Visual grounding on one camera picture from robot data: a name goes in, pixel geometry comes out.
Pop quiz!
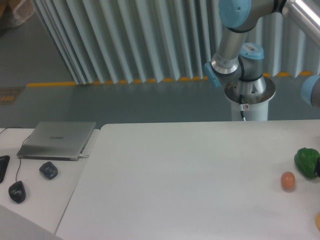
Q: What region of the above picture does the black computer mouse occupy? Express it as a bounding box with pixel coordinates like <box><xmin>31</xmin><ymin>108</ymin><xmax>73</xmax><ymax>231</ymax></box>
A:
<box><xmin>8</xmin><ymin>180</ymin><xmax>27</xmax><ymax>204</ymax></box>

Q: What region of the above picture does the white sleeved forearm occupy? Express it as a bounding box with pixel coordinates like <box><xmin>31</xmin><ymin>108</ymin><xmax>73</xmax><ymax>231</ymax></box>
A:
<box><xmin>0</xmin><ymin>205</ymin><xmax>61</xmax><ymax>240</ymax></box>

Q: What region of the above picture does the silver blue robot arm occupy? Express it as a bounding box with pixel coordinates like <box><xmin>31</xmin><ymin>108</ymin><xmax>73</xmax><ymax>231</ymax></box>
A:
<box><xmin>204</xmin><ymin>0</ymin><xmax>320</xmax><ymax>122</ymax></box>

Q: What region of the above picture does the orange bread piece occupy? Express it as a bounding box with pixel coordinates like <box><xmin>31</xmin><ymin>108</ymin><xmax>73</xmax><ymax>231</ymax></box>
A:
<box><xmin>314</xmin><ymin>213</ymin><xmax>320</xmax><ymax>231</ymax></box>

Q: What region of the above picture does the green bell pepper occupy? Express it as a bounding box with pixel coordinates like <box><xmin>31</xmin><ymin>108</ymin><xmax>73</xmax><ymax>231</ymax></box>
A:
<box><xmin>294</xmin><ymin>147</ymin><xmax>320</xmax><ymax>179</ymax></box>

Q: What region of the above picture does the brown egg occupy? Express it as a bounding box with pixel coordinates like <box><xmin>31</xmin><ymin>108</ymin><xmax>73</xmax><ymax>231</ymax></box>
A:
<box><xmin>280</xmin><ymin>171</ymin><xmax>296</xmax><ymax>192</ymax></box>

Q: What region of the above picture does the white usb dongle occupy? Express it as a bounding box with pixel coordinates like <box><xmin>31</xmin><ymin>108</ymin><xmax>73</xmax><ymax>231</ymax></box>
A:
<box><xmin>78</xmin><ymin>155</ymin><xmax>89</xmax><ymax>159</ymax></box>

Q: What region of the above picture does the white folding partition screen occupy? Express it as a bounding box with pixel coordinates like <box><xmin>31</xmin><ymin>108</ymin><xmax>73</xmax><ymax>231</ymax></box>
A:
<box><xmin>33</xmin><ymin>0</ymin><xmax>320</xmax><ymax>85</ymax></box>

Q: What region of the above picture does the silver closed laptop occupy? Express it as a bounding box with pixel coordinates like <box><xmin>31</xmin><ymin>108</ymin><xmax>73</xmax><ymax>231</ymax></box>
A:
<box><xmin>17</xmin><ymin>121</ymin><xmax>96</xmax><ymax>161</ymax></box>

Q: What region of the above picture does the dark grey earbuds case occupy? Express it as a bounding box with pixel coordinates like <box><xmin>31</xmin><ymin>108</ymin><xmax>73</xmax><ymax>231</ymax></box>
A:
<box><xmin>39</xmin><ymin>161</ymin><xmax>59</xmax><ymax>180</ymax></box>

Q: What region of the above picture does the black keyboard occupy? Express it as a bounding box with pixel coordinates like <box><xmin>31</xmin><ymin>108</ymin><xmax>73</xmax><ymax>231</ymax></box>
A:
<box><xmin>0</xmin><ymin>155</ymin><xmax>10</xmax><ymax>184</ymax></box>

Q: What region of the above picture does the plastic wrapped cardboard box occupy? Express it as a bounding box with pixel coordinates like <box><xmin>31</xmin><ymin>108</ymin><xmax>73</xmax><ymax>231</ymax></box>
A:
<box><xmin>0</xmin><ymin>0</ymin><xmax>35</xmax><ymax>30</ymax></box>

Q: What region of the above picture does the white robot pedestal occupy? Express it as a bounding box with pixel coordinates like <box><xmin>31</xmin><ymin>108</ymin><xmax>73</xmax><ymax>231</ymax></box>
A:
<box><xmin>229</xmin><ymin>100</ymin><xmax>269</xmax><ymax>121</ymax></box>

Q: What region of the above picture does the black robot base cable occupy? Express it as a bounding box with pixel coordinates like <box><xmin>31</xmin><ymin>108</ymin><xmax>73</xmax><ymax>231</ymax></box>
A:
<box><xmin>239</xmin><ymin>94</ymin><xmax>247</xmax><ymax>122</ymax></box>

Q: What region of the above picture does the black mouse cable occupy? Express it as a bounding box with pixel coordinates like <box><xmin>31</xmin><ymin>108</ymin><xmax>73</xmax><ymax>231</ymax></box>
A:
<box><xmin>14</xmin><ymin>129</ymin><xmax>35</xmax><ymax>183</ymax></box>

